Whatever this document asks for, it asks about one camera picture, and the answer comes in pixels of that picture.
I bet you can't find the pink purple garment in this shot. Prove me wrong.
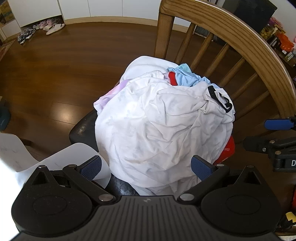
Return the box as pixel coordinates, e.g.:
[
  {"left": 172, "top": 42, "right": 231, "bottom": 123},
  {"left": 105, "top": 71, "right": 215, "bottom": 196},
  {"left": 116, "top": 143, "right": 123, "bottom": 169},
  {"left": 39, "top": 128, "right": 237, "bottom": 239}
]
[{"left": 93, "top": 79, "right": 132, "bottom": 115}]

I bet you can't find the cluttered wooden shelf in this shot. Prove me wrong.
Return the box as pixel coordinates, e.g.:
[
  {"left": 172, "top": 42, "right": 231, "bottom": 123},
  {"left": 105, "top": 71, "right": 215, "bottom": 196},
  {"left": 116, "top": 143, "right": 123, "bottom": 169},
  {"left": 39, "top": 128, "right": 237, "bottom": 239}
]
[{"left": 259, "top": 17, "right": 296, "bottom": 67}]

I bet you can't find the patterned rug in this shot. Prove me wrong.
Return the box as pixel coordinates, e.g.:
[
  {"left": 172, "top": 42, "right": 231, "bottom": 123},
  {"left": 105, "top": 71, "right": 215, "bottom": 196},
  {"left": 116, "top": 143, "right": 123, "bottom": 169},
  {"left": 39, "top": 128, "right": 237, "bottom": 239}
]
[{"left": 0, "top": 38, "right": 16, "bottom": 61}]

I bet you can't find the red printed garment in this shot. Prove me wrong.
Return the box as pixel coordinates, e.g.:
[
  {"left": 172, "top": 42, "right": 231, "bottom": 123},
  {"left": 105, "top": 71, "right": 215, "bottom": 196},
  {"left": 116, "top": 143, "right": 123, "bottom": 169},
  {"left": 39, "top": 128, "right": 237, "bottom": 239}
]
[{"left": 213, "top": 136, "right": 236, "bottom": 166}]

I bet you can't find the yellow black printed item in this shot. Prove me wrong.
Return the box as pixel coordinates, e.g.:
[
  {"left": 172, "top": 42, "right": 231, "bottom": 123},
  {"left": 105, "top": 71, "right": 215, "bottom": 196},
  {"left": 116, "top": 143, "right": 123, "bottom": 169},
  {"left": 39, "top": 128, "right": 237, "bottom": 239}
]
[{"left": 281, "top": 210, "right": 296, "bottom": 232}]

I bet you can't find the plain white garment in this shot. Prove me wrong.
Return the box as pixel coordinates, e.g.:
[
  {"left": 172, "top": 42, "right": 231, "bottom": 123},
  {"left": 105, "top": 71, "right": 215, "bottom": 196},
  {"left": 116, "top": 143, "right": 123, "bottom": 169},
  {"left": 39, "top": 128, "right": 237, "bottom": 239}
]
[{"left": 119, "top": 56, "right": 177, "bottom": 86}]

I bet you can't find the orange packet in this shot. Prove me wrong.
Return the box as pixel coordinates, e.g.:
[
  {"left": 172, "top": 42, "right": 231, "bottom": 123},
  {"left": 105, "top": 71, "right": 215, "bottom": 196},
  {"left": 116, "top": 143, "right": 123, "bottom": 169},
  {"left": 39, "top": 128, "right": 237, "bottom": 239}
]
[{"left": 276, "top": 32, "right": 295, "bottom": 52}]

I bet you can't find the white shirt with black collar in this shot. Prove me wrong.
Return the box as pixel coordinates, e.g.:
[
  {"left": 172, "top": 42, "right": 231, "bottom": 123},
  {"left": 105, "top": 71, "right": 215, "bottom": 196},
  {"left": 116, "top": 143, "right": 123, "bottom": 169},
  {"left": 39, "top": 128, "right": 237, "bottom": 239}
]
[{"left": 95, "top": 72, "right": 236, "bottom": 195}]

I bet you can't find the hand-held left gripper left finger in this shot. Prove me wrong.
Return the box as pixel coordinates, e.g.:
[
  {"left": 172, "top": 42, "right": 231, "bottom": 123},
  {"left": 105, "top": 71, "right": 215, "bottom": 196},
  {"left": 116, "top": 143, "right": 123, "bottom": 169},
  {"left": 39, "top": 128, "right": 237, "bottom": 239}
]
[{"left": 31, "top": 155, "right": 116, "bottom": 205}]

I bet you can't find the black white sneaker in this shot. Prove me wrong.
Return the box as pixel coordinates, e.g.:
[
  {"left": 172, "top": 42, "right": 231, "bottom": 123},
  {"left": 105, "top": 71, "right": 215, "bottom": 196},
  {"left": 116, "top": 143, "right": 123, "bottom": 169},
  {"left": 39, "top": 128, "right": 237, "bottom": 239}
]
[
  {"left": 23, "top": 28, "right": 37, "bottom": 39},
  {"left": 18, "top": 32, "right": 30, "bottom": 44}
]

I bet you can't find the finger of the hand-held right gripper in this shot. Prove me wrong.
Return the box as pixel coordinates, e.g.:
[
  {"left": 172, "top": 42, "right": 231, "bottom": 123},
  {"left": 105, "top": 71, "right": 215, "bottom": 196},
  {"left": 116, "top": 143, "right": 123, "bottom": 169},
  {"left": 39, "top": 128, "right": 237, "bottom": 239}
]
[
  {"left": 242, "top": 137, "right": 296, "bottom": 154},
  {"left": 264, "top": 117, "right": 296, "bottom": 131}
]

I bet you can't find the grey vent grille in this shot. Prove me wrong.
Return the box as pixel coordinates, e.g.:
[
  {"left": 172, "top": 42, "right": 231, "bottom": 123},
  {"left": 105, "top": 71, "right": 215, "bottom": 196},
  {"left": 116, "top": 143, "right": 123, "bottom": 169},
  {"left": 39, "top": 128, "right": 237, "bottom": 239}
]
[{"left": 193, "top": 25, "right": 214, "bottom": 37}]

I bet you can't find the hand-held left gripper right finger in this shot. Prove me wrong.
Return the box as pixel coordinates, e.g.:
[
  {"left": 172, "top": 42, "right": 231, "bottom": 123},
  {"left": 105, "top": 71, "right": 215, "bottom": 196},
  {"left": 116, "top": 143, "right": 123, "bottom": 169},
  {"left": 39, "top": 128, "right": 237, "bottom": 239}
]
[{"left": 178, "top": 155, "right": 265, "bottom": 205}]

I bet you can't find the pink shoe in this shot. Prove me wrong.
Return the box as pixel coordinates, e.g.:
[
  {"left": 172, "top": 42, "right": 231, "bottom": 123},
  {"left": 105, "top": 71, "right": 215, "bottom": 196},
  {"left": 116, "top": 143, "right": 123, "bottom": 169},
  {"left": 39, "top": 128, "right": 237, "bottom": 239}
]
[{"left": 38, "top": 20, "right": 55, "bottom": 29}]

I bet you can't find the teal box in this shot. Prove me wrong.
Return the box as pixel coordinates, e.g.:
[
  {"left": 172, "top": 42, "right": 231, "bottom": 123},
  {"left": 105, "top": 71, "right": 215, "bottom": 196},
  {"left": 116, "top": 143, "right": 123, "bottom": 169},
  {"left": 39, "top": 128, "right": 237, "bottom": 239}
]
[{"left": 0, "top": 100, "right": 11, "bottom": 131}]

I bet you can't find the wooden chair with black seat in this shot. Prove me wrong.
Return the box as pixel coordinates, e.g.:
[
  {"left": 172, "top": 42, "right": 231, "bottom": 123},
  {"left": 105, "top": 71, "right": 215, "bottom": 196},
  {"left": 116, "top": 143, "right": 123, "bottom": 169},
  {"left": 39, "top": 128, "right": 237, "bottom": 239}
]
[{"left": 69, "top": 0, "right": 296, "bottom": 197}]

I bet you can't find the black cabinet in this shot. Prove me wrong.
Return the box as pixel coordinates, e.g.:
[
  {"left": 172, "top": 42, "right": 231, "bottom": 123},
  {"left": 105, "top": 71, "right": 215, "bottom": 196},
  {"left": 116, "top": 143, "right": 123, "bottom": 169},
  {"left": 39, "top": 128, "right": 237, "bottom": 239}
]
[{"left": 223, "top": 0, "right": 278, "bottom": 26}]

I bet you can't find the plain white cabinet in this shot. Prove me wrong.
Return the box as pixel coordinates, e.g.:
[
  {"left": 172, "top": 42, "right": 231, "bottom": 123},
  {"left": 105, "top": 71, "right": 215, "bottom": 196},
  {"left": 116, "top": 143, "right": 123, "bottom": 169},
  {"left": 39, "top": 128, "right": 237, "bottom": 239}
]
[{"left": 14, "top": 0, "right": 197, "bottom": 33}]

